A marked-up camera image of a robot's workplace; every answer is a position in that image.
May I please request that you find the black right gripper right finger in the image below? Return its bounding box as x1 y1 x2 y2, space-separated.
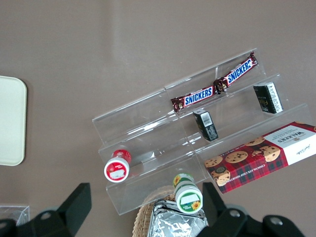
197 182 305 237

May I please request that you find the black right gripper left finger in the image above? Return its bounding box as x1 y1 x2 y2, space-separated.
0 182 92 237

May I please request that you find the foil-wrapped sandwich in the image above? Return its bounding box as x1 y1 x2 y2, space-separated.
146 199 209 237

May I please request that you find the woven wicker basket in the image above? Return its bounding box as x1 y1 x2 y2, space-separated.
132 185 177 237

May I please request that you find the cream plastic tray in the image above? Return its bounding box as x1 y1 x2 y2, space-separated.
0 76 28 166

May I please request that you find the green sunflower yogurt cup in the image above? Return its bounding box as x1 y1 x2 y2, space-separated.
172 173 203 214

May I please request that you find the clear plastic box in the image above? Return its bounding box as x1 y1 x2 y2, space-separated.
0 204 31 227

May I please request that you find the red strawberry yogurt cup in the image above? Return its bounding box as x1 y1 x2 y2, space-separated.
103 149 132 183

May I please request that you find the Walkers tartan cookie box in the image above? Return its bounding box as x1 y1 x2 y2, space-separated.
204 120 316 195

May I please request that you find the small black barcode box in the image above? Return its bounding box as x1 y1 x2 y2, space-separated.
193 109 219 142

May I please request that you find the clear acrylic stepped display riser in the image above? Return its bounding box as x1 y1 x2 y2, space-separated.
91 87 208 216
163 47 311 181

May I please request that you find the Snickers chocolate bar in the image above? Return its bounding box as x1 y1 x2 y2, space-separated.
170 85 218 113
213 51 259 94

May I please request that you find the small black white-sided box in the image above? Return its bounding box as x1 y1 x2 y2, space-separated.
253 81 284 114

